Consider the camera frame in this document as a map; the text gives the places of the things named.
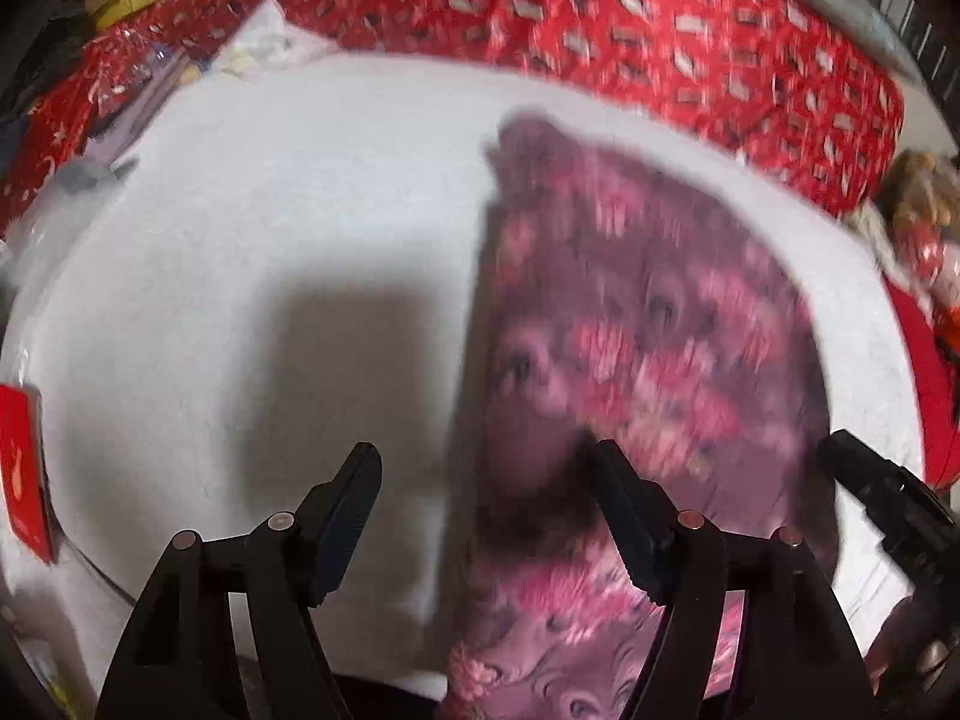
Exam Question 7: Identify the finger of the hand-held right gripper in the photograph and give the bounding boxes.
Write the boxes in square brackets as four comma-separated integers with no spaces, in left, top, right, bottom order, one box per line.
[817,430,960,595]

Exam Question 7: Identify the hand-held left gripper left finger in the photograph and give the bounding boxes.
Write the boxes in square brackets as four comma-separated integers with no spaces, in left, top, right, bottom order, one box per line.
[97,442,383,720]

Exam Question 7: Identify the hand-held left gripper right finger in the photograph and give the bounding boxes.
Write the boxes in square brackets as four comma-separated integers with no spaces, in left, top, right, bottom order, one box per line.
[592,439,875,720]

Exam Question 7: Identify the purple floral garment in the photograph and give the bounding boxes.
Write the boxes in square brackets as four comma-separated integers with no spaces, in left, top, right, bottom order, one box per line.
[435,111,841,720]

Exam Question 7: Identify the white fleece blanket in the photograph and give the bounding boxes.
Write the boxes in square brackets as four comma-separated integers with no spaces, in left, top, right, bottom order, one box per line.
[0,52,927,702]

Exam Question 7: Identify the brown stuffed toy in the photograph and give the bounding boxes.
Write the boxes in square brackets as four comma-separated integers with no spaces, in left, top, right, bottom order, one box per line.
[874,148,960,241]

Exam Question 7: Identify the white plastic bag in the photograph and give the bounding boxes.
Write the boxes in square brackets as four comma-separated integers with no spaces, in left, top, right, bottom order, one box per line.
[214,0,342,85]

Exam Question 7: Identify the red patterned bedsheet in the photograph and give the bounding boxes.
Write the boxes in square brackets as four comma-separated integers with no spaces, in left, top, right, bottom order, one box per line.
[0,0,960,488]

